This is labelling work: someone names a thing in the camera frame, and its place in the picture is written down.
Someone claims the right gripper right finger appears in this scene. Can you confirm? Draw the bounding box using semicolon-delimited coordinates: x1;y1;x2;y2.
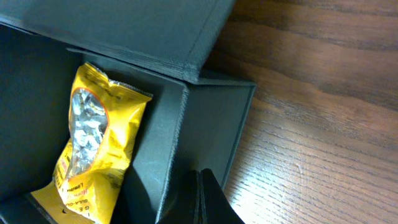
200;169;244;224

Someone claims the yellow Hacks candy bag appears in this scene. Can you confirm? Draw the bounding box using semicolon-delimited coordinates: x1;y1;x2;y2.
29;63;152;223

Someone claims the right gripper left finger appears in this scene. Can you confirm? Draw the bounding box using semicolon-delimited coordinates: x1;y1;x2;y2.
158;170;200;224

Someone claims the black box with hinged lid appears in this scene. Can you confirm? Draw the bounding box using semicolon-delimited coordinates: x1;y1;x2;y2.
1;0;255;223

